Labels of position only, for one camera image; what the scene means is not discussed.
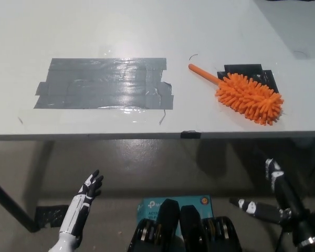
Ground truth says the clear tape strip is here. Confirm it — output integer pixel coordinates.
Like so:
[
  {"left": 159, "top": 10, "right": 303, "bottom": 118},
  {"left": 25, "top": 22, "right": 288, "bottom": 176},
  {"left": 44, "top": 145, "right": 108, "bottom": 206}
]
[{"left": 17, "top": 106, "right": 169, "bottom": 126}]

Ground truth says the small black tape piece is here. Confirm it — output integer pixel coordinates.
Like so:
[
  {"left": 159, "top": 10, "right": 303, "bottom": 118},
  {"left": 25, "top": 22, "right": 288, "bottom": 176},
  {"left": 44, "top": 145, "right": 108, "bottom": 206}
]
[{"left": 180, "top": 129, "right": 202, "bottom": 140}]

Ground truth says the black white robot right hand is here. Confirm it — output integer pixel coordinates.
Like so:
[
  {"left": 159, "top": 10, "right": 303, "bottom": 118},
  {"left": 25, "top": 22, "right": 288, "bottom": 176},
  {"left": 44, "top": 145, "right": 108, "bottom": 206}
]
[{"left": 229, "top": 158, "right": 315, "bottom": 248}]

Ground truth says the grey duct tape patch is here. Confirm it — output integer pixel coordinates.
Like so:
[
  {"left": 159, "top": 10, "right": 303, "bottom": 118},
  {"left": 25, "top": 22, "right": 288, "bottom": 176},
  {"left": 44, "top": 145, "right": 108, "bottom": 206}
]
[{"left": 33, "top": 57, "right": 174, "bottom": 110}]

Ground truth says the orange microfibre duster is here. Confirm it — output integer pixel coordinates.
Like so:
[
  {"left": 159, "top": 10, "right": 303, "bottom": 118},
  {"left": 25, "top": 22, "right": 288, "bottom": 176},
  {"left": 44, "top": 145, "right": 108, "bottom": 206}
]
[{"left": 187, "top": 63, "right": 285, "bottom": 127}]

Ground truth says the teal router box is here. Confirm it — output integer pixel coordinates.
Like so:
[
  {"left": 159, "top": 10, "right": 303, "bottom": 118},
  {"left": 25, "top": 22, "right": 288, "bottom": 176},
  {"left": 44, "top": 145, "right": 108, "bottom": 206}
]
[{"left": 136, "top": 194, "right": 214, "bottom": 237}]

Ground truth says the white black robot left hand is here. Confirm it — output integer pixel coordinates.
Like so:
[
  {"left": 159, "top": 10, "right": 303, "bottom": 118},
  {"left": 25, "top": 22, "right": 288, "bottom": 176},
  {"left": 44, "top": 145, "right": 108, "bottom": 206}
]
[{"left": 48, "top": 169, "right": 104, "bottom": 252}]

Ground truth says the black floor tape patch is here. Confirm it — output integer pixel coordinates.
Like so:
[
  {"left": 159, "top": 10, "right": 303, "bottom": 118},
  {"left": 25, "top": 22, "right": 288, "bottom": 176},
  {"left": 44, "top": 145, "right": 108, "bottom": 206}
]
[{"left": 35, "top": 204, "right": 70, "bottom": 228}]

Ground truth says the black table leg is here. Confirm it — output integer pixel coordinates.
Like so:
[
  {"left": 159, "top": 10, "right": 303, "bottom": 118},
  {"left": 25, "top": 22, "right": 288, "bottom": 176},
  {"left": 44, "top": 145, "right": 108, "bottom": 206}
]
[{"left": 0, "top": 173, "right": 41, "bottom": 233}]

